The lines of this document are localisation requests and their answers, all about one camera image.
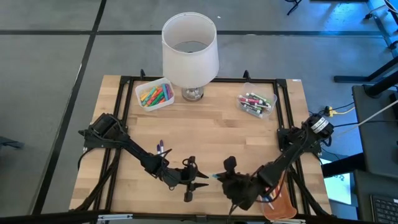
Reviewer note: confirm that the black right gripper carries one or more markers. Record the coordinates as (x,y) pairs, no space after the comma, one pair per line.
(242,186)

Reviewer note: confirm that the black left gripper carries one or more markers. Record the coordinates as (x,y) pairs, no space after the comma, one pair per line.
(183,177)

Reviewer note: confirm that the small marker light blue cap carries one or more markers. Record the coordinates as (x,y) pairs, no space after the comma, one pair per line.
(214,176)

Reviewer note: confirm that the small marker navy cap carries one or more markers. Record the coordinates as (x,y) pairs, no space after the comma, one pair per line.
(265,199)

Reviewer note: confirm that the black Expo dry-erase marker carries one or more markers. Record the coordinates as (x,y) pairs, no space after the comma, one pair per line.
(251,109)

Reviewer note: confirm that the red Expo dry-erase marker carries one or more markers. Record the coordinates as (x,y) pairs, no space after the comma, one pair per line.
(250,100)

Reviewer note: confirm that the green Expo dry-erase marker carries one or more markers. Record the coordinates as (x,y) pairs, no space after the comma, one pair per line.
(258,97)

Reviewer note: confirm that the red highlighter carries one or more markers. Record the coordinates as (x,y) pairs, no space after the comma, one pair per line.
(161,101)

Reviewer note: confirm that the green highlighter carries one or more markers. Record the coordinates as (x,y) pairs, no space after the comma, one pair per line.
(158,99)

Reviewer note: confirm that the purple highlighter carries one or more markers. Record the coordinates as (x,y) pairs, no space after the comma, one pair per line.
(169,91)

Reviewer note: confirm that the blue highlighter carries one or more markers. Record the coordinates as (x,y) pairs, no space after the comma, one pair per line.
(164,91)

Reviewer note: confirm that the teal highlighter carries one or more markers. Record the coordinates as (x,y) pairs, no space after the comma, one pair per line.
(150,93)

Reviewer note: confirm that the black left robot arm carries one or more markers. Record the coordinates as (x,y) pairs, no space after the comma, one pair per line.
(136,151)

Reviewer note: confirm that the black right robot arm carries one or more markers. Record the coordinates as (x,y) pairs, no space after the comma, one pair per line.
(292,155)

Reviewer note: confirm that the orange plastic bin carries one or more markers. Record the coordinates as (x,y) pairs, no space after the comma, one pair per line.
(280,211)

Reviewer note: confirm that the clear plastic bin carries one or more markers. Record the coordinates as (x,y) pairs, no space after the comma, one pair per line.
(272,99)

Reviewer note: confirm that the white plastic bin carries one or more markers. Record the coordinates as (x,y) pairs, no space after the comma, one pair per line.
(138,93)

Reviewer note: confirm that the table lamp white shade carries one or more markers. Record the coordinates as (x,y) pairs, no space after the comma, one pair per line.
(189,65)

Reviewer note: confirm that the dark grey side desk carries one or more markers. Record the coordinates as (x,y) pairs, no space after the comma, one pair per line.
(376,149)

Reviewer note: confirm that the black stand leg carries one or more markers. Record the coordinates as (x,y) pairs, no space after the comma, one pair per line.
(351,78)

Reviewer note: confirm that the black laptop keyboard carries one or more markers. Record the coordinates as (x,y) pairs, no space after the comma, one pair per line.
(385,210)

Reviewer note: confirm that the black chair base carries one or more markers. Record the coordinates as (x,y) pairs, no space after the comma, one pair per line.
(293,6)

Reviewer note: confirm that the metal rack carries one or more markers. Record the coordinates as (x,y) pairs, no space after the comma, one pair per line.
(384,28)

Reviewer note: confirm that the silver aluminium bracket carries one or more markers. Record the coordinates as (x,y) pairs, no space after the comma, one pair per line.
(115,217)
(287,221)

